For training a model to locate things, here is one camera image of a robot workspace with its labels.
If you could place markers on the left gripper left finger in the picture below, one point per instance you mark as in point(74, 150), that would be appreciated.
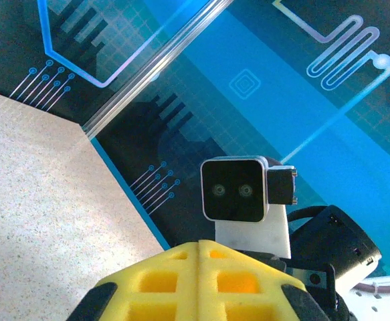
point(188, 267)

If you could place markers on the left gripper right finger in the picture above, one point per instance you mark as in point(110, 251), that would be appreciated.
point(211, 267)

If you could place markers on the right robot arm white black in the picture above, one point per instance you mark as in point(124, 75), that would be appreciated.
point(382, 307)

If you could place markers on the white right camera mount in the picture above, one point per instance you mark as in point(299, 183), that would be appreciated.
point(251, 237)

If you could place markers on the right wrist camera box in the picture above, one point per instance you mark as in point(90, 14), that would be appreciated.
point(233, 190)

